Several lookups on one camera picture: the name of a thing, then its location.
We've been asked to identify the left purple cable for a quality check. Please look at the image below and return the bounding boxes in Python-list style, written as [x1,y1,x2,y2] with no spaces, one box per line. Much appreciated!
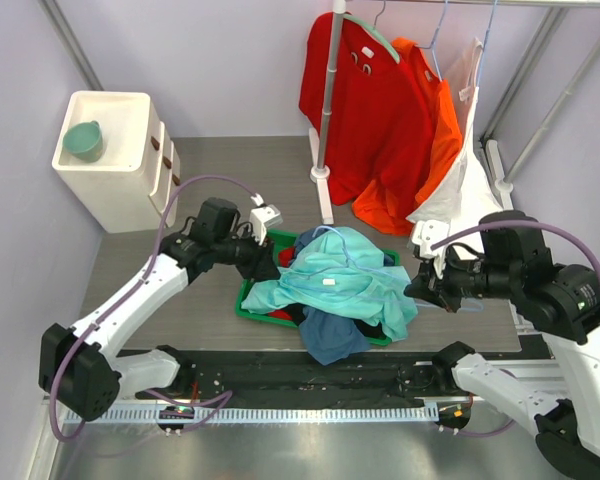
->
[48,173,266,442]

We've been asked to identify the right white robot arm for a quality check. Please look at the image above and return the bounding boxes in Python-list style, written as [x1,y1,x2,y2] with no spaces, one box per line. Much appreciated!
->
[404,210,600,479]

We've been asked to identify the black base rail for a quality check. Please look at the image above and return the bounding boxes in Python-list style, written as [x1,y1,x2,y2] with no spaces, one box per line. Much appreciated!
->
[158,350,469,410]

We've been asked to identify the white clothes rack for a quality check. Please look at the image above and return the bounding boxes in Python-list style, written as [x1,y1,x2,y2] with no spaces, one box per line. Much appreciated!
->
[309,0,600,225]

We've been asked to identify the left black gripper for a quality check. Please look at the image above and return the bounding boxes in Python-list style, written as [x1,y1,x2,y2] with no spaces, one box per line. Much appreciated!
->
[213,225,281,283]

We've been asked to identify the light teal t shirt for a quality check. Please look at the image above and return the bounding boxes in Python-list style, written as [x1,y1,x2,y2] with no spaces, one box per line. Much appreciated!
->
[241,226,418,341]

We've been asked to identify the green plastic hanger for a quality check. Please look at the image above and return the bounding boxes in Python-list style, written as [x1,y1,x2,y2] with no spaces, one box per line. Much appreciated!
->
[333,2,401,64]

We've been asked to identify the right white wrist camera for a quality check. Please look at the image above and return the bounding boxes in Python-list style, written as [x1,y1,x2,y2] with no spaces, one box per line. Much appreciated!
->
[411,220,450,279]

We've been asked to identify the hanging orange t shirt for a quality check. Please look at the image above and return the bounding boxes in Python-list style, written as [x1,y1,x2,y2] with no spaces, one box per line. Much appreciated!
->
[352,37,463,236]

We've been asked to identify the dark blue t shirt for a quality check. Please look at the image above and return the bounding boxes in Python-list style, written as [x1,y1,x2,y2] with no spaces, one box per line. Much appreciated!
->
[284,231,386,365]

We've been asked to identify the green plastic tray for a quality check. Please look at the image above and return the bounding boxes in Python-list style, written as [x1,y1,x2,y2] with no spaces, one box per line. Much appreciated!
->
[235,230,392,347]

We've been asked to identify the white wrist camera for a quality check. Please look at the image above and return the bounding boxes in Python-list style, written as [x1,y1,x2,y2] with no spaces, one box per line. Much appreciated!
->
[411,220,450,279]
[249,193,283,245]

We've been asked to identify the red t shirt in tray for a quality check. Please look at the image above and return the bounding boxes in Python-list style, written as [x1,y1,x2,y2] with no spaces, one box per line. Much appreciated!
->
[268,246,305,326]

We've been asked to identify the teal cup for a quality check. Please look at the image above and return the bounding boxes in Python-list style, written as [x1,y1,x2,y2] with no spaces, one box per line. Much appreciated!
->
[62,120,104,162]

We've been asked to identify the white slotted cable duct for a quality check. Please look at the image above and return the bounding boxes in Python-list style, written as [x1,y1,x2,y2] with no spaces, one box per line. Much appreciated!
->
[62,405,440,424]

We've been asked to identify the blue wire hanger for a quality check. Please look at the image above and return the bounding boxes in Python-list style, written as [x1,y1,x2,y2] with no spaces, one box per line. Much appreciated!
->
[294,225,484,313]
[475,0,499,87]
[417,0,450,81]

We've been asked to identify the hanging white tank top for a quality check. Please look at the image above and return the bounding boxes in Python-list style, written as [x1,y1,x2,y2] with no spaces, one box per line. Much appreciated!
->
[407,38,503,234]

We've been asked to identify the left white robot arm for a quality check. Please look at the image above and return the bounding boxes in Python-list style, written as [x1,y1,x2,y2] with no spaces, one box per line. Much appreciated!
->
[39,198,282,422]

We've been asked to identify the black t shirt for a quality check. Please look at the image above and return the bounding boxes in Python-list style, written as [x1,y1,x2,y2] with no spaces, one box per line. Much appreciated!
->
[282,304,385,339]

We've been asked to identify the white drawer cabinet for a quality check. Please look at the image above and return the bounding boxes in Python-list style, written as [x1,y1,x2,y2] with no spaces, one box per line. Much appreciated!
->
[52,90,182,234]

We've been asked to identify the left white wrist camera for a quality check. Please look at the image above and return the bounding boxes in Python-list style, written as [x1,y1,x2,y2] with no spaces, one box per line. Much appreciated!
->
[249,193,283,245]

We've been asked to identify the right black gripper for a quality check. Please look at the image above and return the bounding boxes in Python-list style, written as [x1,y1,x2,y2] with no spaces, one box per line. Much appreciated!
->
[403,239,515,311]

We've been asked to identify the hanging red t shirt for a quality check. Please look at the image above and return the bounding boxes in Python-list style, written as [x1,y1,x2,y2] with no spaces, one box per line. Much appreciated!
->
[325,21,424,205]

